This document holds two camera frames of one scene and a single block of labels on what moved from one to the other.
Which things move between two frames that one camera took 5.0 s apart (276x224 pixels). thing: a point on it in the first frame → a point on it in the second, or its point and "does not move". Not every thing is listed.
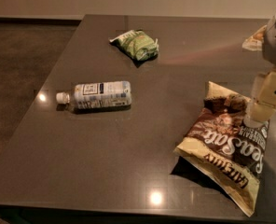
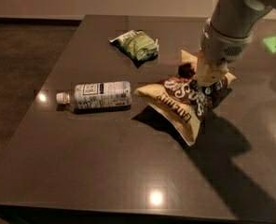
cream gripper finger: x=269 y=92 → x=208 y=73
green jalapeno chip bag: x=137 y=44 does not move
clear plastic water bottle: x=97 y=95 does not move
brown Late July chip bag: x=225 y=147 → x=180 y=102
